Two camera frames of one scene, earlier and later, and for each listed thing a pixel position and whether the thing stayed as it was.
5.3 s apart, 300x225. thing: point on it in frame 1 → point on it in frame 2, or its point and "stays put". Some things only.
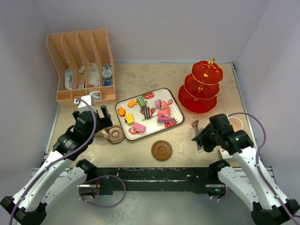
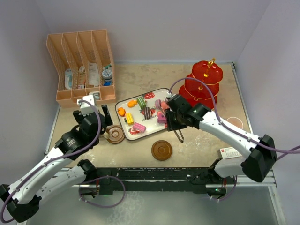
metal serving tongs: (195, 124) → (182, 140)
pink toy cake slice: (141, 128) stays put
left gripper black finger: (107, 121) stays put
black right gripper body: (216, 134) → (174, 120)
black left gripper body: (98, 124) stays put
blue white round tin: (107, 74) stays put
